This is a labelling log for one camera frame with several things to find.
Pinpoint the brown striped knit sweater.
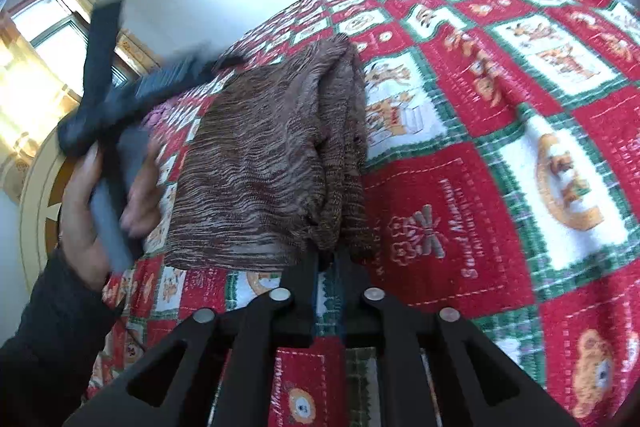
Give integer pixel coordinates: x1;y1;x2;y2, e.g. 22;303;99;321
162;34;373;273

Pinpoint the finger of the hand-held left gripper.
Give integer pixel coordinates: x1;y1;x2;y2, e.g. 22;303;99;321
132;49;248;110
82;0;128;108

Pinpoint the person's left forearm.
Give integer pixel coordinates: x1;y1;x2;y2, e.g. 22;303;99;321
0;244;128;427

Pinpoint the cream wooden headboard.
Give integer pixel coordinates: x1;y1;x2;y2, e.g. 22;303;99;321
19;127;93;303

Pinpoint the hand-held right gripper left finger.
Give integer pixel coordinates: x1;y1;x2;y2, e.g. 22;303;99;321
65;252;321;427

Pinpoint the window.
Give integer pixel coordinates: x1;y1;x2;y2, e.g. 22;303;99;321
7;0;143;108

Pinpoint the person's left hand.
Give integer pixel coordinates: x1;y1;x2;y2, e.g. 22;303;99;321
57;142;168;293

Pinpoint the red printed bear blanket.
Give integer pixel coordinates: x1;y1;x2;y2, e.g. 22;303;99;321
85;0;640;427

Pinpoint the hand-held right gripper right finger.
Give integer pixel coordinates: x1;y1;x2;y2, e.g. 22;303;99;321
332;252;581;427

